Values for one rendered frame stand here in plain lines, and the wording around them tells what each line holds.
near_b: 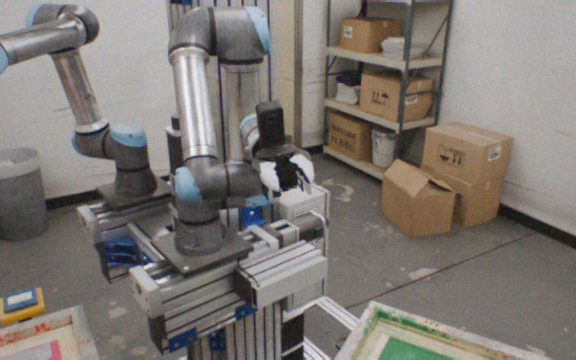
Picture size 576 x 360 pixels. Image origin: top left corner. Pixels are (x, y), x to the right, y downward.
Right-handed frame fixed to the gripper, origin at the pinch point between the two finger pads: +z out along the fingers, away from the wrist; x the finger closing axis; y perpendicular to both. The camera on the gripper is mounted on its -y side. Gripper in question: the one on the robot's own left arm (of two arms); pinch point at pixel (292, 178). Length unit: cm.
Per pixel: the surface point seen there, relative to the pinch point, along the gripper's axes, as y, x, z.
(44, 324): 60, 71, -66
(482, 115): 118, -234, -292
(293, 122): 141, -98, -451
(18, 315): 63, 82, -78
